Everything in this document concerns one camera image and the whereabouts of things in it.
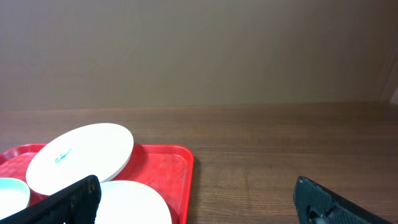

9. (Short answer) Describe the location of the light blue plate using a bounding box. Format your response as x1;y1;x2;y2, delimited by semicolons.
95;180;172;224
0;177;30;219

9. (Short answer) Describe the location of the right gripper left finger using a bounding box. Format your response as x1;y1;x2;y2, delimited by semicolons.
1;175;101;224

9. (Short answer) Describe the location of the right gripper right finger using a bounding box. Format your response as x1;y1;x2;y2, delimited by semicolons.
293;176;392;224

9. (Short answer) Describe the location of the white round plate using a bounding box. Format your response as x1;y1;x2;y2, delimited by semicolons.
25;123;134;195

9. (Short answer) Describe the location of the red plastic tray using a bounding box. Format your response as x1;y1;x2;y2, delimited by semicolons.
1;143;194;224

